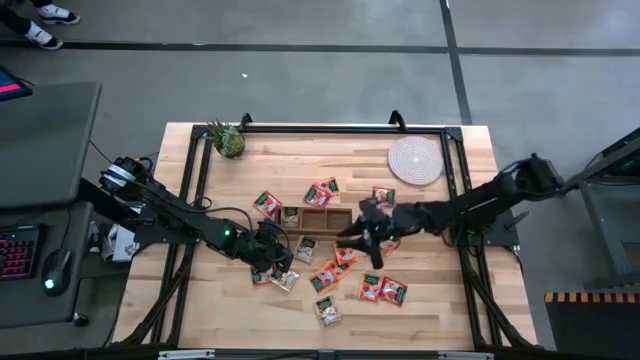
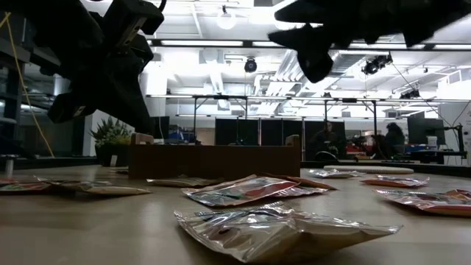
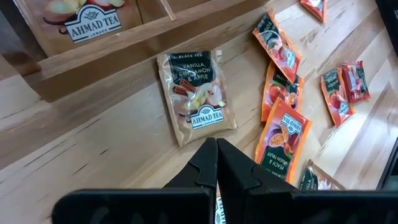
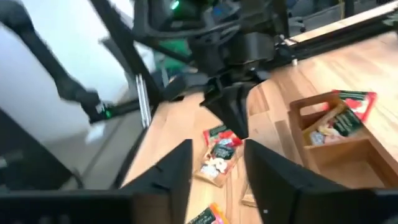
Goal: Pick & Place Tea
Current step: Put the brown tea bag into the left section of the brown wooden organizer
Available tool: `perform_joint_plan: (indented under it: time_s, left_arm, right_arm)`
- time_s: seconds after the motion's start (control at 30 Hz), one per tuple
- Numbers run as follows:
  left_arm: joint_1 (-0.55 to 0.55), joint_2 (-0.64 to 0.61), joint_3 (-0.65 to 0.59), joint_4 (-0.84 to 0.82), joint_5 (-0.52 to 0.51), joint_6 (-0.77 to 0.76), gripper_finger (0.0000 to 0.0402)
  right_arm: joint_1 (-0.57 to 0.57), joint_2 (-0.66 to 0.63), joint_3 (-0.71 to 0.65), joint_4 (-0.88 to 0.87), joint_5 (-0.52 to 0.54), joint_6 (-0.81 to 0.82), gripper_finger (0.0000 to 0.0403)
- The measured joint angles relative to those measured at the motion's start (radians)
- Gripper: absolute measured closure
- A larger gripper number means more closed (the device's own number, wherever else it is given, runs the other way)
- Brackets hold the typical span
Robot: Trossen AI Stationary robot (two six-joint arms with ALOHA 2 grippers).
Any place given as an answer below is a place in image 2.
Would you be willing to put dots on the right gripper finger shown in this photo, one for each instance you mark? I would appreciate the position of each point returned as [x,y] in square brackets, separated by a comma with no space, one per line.
[312,55]
[324,13]

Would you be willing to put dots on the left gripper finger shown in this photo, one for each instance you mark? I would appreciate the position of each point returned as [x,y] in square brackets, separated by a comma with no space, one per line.
[73,106]
[121,95]

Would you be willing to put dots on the red tea packet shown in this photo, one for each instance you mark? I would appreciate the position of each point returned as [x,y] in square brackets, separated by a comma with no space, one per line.
[103,188]
[460,192]
[22,186]

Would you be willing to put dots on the wooden compartment tea box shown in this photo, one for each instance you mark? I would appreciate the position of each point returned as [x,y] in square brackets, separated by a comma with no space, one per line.
[213,162]

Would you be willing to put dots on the orange tea packet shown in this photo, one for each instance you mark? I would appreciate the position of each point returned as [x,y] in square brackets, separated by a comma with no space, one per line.
[305,181]
[423,202]
[395,181]
[305,191]

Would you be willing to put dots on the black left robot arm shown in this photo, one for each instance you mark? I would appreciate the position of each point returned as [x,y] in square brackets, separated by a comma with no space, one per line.
[55,29]

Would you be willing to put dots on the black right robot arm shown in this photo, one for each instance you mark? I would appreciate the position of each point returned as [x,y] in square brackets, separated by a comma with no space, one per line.
[460,9]

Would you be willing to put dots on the black monitor on arm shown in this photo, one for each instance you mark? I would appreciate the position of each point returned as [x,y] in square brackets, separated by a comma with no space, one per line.
[423,130]

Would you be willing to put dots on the potted succulent plant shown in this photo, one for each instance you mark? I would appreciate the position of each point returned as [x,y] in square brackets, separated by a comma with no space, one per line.
[110,143]

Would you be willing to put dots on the black monitor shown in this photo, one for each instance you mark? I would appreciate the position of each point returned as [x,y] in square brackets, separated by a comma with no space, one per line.
[160,127]

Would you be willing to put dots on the black ceiling spotlight cluster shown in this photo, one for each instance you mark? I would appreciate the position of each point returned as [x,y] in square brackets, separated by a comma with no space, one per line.
[375,65]

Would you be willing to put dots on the black overhead light bar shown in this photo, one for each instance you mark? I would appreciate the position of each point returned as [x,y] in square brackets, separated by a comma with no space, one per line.
[250,43]

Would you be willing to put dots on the person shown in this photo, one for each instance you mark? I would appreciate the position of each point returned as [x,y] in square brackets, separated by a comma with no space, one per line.
[394,140]
[325,141]

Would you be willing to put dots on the black partition screen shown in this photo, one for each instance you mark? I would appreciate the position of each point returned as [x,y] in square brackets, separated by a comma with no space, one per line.
[235,130]

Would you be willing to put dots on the white woven round placemat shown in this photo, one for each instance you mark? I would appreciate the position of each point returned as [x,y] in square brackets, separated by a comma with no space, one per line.
[368,169]

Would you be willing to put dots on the white bucket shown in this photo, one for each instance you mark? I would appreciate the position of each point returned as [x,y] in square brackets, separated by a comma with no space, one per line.
[432,143]

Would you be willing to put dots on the black background desk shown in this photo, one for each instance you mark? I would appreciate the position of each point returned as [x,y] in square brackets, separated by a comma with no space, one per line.
[434,154]

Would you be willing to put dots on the red green snack packet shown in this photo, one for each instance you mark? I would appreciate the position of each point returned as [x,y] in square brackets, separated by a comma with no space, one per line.
[239,191]

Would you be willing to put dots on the black aluminium rig frame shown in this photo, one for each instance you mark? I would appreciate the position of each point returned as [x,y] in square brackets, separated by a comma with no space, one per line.
[55,162]

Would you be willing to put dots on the black ceiling camera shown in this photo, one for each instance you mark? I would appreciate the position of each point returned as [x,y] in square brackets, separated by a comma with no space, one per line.
[250,65]

